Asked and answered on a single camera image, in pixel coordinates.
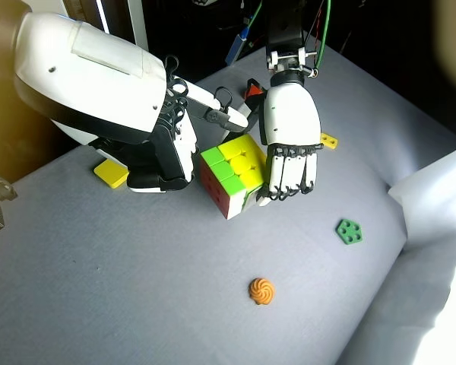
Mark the white backdrop sheet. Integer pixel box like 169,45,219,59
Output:
336,140,456,365

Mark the white vertical post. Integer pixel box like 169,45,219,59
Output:
128,0,150,52

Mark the green hexagonal block with holes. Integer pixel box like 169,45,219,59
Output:
334,218,364,245

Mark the blue stick-shaped device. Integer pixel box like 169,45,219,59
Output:
224,26,250,65

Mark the orange swirl cookie toy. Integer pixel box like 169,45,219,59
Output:
248,278,277,306

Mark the yellow rectangular block with holes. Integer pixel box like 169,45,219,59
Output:
319,132,338,150

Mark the flat yellow square block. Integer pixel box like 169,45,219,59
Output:
93,158,130,189

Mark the grey table cloth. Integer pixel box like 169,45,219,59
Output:
0,41,456,365

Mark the colourful puzzle cube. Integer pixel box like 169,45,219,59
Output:
199,133,269,221

